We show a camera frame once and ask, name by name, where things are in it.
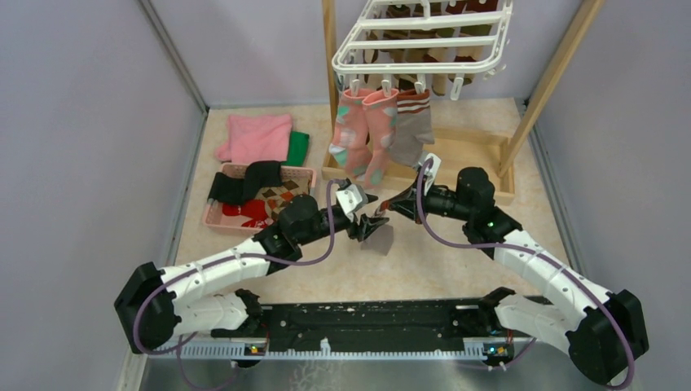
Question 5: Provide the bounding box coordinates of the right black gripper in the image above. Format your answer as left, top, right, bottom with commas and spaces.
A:
385, 174, 473, 226

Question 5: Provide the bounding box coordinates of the pink patterned sock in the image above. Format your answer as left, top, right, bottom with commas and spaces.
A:
363, 88, 399, 188
328, 89, 373, 178

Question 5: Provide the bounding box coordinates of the grey brown sock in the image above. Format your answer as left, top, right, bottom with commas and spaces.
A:
389, 89, 434, 167

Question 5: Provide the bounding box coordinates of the white clip hanger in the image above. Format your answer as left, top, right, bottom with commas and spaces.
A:
329, 1, 514, 100

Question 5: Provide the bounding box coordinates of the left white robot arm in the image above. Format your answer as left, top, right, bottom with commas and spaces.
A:
114, 195, 388, 354

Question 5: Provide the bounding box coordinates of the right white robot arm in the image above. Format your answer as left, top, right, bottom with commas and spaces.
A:
377, 165, 649, 389

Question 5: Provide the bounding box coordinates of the wooden hanger stand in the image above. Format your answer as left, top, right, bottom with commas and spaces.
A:
322, 1, 604, 205

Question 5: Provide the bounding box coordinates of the green cloth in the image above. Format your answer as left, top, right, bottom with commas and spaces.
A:
283, 131, 310, 167

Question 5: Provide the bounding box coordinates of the red patterned sock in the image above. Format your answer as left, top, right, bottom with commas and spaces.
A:
221, 180, 313, 231

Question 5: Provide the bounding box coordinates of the pink towel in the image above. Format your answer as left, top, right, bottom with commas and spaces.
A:
214, 114, 293, 165

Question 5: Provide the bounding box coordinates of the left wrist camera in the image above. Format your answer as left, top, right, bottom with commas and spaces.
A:
336, 183, 366, 222

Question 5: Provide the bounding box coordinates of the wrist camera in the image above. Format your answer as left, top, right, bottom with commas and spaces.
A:
336, 183, 366, 222
419, 151, 442, 196

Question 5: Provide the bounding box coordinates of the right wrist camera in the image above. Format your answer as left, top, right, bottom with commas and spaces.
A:
419, 151, 442, 196

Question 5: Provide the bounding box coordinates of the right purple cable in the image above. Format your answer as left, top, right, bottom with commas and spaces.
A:
416, 159, 637, 391

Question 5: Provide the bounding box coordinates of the purple cable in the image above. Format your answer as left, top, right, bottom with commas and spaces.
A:
416, 159, 637, 391
132, 179, 346, 391

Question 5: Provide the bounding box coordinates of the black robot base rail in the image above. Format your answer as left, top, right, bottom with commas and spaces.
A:
210, 288, 533, 368

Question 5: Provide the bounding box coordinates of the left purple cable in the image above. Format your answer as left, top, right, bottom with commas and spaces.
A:
132, 179, 346, 391

